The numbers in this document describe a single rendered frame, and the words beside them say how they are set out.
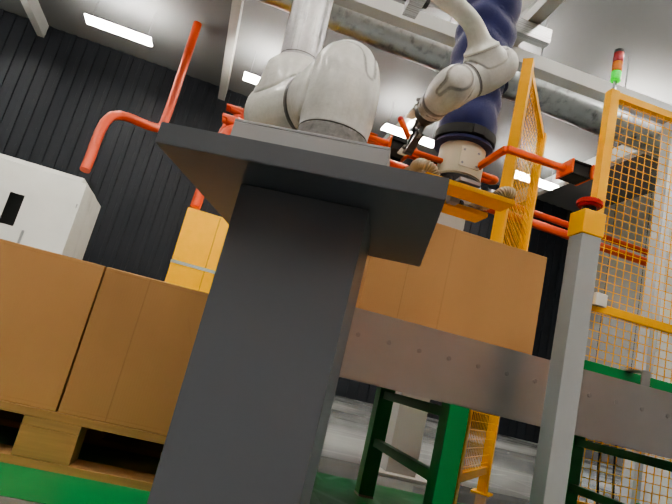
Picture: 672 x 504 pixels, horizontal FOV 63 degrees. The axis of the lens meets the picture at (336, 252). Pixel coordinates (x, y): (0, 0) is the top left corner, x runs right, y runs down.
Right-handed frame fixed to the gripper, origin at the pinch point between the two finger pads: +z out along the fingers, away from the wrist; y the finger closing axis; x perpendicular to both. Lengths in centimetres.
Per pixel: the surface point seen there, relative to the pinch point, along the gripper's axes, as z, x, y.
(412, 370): -20, 12, 76
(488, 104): 4.4, 28.4, -24.3
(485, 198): 2.0, 33.2, 11.8
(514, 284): -5, 46, 40
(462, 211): 20.7, 33.7, 11.7
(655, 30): 427, 437, -505
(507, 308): -4, 45, 48
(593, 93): 194, 197, -191
